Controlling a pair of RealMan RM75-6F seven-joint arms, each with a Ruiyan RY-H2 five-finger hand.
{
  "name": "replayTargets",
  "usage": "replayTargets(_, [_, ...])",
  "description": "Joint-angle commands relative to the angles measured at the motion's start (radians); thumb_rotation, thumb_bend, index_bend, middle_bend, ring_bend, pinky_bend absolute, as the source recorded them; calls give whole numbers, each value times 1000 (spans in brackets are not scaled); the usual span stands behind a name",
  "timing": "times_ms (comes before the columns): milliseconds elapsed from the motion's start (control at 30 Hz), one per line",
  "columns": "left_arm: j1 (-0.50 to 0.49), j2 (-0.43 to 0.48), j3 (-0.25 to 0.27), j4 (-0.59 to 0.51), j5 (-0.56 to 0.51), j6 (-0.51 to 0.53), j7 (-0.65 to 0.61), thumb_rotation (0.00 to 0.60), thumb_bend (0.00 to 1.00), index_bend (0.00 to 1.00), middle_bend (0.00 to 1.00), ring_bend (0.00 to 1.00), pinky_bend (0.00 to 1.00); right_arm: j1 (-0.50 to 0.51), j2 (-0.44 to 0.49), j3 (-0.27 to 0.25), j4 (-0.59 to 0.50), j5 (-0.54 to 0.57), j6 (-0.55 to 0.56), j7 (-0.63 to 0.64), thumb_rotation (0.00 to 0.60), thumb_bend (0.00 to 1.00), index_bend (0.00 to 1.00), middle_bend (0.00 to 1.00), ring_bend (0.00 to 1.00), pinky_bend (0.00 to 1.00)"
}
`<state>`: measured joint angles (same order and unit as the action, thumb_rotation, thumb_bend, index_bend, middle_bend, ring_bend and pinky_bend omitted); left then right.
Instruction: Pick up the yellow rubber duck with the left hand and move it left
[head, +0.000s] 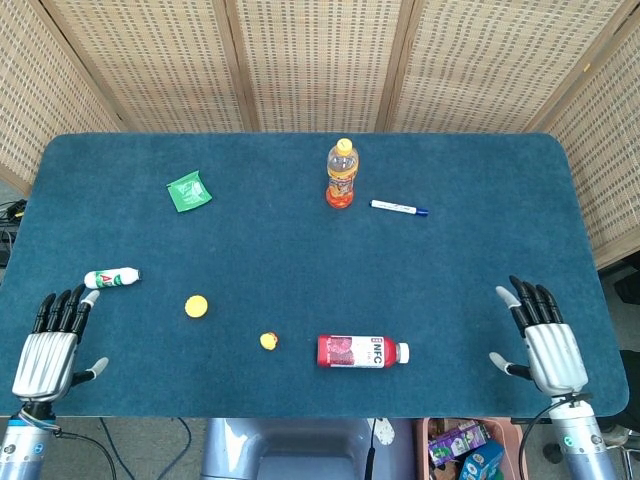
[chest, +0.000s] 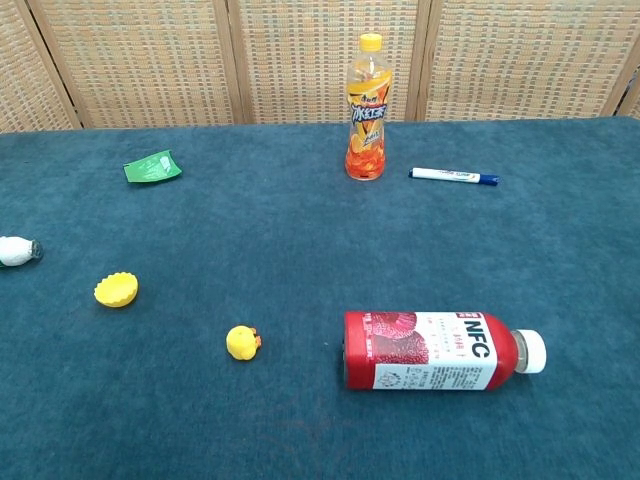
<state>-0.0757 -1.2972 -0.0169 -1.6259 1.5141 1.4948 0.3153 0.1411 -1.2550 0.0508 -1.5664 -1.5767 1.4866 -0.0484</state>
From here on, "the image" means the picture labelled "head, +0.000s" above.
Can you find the woven rattan folding screen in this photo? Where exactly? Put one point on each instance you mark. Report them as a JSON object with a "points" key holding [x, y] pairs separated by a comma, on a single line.
{"points": [[320, 65]]}

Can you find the grey blue robot torso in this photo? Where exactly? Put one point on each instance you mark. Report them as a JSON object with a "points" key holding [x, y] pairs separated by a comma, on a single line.
{"points": [[305, 450]]}

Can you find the small yellow red toy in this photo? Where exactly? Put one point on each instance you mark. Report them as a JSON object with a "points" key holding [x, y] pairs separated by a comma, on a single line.
{"points": [[268, 341]]}

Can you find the purple drink carton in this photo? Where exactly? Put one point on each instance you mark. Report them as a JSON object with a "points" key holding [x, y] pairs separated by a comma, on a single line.
{"points": [[457, 442]]}

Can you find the green snack packet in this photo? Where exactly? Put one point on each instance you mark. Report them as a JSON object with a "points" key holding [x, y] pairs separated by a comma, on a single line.
{"points": [[189, 192]]}

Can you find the pink storage basket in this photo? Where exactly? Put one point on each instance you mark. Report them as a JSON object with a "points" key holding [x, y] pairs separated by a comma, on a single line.
{"points": [[505, 435]]}

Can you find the orange iced tea bottle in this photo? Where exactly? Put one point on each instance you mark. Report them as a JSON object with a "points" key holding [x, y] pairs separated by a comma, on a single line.
{"points": [[342, 175]]}

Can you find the yellow round cap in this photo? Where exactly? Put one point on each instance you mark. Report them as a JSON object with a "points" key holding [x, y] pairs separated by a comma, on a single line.
{"points": [[196, 306]]}

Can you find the red NFC juice bottle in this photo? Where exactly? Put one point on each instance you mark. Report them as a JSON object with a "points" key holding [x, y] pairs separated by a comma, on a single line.
{"points": [[357, 352]]}

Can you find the blue felt table mat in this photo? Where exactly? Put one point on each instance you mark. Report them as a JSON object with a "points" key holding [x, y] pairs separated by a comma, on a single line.
{"points": [[310, 280]]}

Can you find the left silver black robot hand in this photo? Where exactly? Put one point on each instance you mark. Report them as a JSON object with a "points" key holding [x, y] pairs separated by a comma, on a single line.
{"points": [[47, 356]]}

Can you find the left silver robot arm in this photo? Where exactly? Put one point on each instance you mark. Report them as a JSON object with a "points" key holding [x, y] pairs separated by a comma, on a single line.
{"points": [[22, 441]]}

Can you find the blue snack box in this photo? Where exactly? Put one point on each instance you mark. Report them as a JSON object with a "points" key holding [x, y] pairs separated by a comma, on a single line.
{"points": [[482, 462]]}

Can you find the blue white marker pen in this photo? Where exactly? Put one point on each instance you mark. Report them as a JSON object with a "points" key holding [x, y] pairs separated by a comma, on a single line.
{"points": [[398, 207]]}

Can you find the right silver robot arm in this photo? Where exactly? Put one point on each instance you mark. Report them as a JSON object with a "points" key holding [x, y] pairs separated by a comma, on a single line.
{"points": [[582, 437]]}

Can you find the small white AD milk bottle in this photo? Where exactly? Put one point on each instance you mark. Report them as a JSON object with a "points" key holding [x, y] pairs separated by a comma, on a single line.
{"points": [[110, 278]]}

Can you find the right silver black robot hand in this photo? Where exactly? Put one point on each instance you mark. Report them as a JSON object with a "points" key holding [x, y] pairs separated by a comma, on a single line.
{"points": [[554, 356]]}

